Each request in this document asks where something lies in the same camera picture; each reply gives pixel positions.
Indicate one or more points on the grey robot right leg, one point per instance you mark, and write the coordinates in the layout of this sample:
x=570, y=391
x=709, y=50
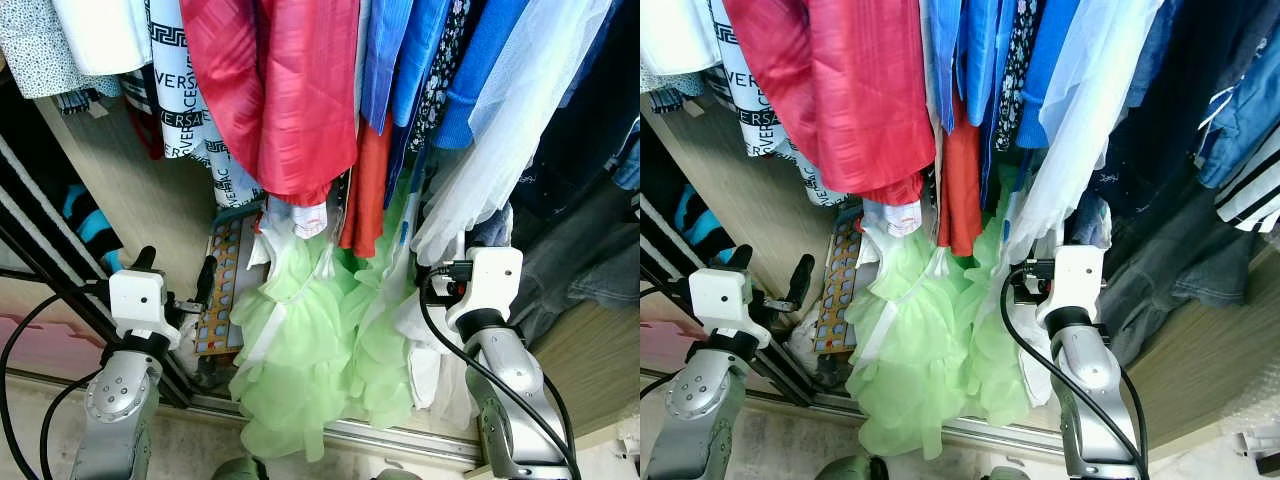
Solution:
x=397, y=475
x=1007, y=475

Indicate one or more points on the black floral garment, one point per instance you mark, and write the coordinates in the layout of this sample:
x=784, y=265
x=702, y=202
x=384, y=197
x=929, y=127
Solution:
x=1018, y=70
x=440, y=70

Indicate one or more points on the orange-red garment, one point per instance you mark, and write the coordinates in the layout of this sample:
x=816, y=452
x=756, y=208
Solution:
x=960, y=190
x=368, y=190

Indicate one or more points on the beige wooden wardrobe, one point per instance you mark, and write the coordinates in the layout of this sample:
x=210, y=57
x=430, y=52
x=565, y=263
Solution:
x=770, y=215
x=150, y=180

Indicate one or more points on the black white lettered garment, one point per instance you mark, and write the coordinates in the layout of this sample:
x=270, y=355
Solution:
x=175, y=100
x=745, y=100

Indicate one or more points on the dark navy garment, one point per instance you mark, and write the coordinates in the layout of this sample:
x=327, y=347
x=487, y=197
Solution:
x=1170, y=130
x=590, y=130

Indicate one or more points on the metal sliding door rail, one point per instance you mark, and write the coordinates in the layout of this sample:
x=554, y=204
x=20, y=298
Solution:
x=1010, y=432
x=400, y=437

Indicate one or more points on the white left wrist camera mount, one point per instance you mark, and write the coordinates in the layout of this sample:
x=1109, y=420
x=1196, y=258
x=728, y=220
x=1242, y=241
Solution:
x=718, y=300
x=135, y=300

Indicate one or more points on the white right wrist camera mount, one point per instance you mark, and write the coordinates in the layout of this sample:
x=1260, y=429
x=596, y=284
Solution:
x=1075, y=272
x=495, y=275

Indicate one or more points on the plain white shirt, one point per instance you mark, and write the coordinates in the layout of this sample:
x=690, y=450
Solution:
x=680, y=30
x=100, y=30

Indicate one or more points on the white sheer garment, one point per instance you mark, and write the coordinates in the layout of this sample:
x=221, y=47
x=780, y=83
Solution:
x=510, y=130
x=1085, y=130

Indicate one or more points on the white crumpled garment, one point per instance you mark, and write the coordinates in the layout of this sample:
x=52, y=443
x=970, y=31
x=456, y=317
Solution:
x=430, y=370
x=1030, y=350

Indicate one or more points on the black white striped garment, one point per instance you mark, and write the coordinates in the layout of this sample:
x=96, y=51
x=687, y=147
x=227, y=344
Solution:
x=1255, y=190

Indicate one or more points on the blue knit sweater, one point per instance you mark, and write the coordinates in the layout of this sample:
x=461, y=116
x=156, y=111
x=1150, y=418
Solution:
x=480, y=70
x=1055, y=70

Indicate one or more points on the grey jeans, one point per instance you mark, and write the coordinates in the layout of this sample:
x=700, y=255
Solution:
x=1170, y=270
x=570, y=270

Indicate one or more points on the pink foam mat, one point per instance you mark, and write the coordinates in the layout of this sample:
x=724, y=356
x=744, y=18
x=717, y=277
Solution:
x=40, y=345
x=662, y=348

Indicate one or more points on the blue denim garment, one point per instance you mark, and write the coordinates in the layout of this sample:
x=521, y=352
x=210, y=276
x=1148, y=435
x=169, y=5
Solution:
x=1245, y=110
x=628, y=165

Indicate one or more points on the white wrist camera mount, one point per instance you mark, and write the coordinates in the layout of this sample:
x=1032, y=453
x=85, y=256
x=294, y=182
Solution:
x=1075, y=272
x=135, y=300
x=495, y=275
x=718, y=300

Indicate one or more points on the grey robot leg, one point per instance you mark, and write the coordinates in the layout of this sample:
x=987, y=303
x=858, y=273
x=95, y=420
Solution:
x=397, y=475
x=238, y=468
x=1007, y=475
x=850, y=468

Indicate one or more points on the colourful dotted board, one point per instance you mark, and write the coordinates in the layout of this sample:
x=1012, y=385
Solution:
x=222, y=300
x=838, y=300

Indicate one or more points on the grey robot left leg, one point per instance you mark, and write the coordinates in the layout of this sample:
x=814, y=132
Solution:
x=238, y=468
x=850, y=468

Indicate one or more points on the light blue shirt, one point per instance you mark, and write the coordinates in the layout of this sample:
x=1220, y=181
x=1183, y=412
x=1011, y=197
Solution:
x=385, y=50
x=950, y=50

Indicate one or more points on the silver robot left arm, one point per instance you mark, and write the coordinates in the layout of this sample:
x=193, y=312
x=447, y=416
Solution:
x=695, y=400
x=115, y=400

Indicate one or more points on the green frilly dress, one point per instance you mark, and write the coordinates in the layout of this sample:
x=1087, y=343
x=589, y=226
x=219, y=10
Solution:
x=300, y=350
x=910, y=350

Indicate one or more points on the white pink print cloth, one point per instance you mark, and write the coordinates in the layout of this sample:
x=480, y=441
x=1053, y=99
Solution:
x=895, y=218
x=300, y=218

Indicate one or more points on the red garment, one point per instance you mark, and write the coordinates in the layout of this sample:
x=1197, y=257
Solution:
x=290, y=90
x=860, y=90

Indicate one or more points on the speckled white garment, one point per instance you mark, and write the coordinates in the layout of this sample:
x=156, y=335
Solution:
x=660, y=80
x=35, y=50

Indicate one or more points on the black blue striped garment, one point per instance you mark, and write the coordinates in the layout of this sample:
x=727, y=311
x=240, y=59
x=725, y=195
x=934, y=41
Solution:
x=90, y=225
x=700, y=225

